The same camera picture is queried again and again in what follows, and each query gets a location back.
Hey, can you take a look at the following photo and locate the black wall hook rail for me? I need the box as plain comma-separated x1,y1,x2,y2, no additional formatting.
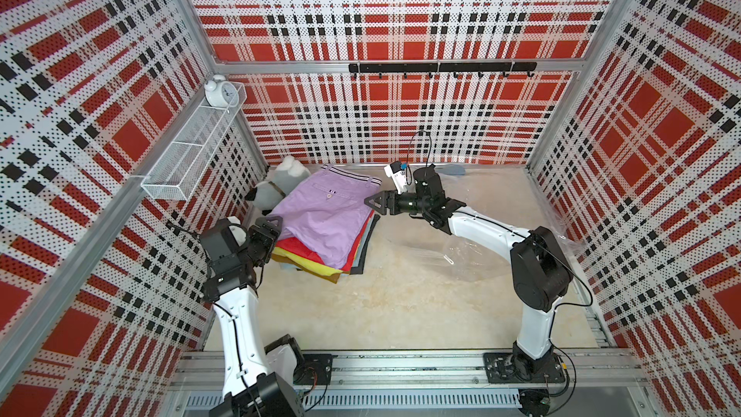
349,62,538,75

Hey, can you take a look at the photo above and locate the yellow garment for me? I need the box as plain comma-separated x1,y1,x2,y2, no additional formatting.
272,248,343,283

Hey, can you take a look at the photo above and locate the white wire mesh shelf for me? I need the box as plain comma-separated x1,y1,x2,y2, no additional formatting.
142,81,246,201

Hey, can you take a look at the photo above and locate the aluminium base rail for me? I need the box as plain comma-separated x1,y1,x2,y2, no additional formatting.
167,348,655,412

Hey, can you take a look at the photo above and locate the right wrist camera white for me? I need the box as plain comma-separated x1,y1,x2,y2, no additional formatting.
384,160,411,194

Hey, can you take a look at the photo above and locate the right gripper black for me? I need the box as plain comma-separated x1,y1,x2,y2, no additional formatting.
364,189,430,215

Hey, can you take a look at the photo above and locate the purple garment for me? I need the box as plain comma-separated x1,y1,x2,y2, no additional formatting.
271,165,382,260

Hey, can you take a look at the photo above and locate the clear plastic vacuum bag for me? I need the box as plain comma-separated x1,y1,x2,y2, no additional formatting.
377,168,585,286

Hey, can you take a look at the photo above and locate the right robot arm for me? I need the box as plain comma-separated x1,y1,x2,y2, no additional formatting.
364,165,574,376

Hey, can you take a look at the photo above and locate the grey white plush toy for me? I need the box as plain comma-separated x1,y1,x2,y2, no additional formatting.
246,156,311,215

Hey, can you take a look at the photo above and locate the blue glasses case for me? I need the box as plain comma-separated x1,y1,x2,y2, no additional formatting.
435,164,466,177

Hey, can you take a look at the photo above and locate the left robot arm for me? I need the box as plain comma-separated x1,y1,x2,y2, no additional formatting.
199,216,305,416

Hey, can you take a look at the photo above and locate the white alarm clock on shelf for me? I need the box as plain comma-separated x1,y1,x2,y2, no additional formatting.
204,75,239,108

